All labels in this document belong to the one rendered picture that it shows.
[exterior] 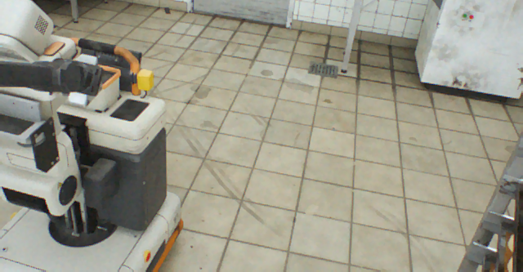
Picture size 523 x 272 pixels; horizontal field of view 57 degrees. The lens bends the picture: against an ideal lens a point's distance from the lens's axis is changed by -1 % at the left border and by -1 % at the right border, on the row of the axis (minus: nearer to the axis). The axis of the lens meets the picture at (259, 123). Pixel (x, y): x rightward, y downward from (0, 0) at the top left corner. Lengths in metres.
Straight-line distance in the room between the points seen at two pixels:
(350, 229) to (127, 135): 1.36
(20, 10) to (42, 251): 1.03
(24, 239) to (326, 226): 1.43
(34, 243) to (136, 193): 0.47
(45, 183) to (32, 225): 0.56
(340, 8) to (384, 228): 2.74
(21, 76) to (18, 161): 0.58
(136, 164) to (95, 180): 0.18
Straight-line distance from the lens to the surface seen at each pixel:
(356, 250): 2.54
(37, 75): 1.24
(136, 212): 1.99
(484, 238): 1.13
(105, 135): 1.82
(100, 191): 1.77
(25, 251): 2.12
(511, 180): 1.04
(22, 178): 1.72
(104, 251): 2.05
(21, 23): 1.40
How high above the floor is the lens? 1.77
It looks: 32 degrees down
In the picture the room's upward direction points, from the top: 7 degrees clockwise
